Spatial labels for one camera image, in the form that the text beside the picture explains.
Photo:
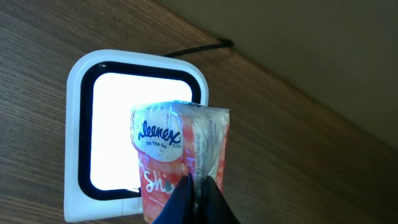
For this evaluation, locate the white barcode scanner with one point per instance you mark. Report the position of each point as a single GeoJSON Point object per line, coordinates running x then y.
{"type": "Point", "coordinates": [101, 171]}

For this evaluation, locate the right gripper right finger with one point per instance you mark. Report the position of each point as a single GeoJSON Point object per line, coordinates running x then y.
{"type": "Point", "coordinates": [213, 208]}

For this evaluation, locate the orange jar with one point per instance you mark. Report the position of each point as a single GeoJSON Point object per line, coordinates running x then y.
{"type": "Point", "coordinates": [174, 139]}

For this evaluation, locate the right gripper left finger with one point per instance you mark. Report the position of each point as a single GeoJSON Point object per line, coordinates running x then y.
{"type": "Point", "coordinates": [179, 207]}

